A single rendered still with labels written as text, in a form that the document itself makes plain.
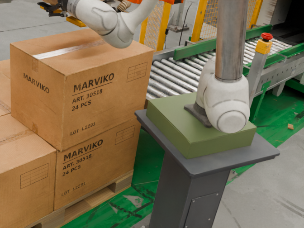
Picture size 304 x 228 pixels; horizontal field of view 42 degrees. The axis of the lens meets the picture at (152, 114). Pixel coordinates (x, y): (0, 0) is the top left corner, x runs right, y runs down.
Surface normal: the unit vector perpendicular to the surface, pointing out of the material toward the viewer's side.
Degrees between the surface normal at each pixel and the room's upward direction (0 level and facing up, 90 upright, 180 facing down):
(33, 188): 90
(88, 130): 90
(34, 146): 0
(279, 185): 0
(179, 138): 90
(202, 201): 90
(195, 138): 3
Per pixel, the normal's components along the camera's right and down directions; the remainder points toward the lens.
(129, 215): 0.16, -0.86
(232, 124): 0.04, 0.61
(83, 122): 0.76, 0.43
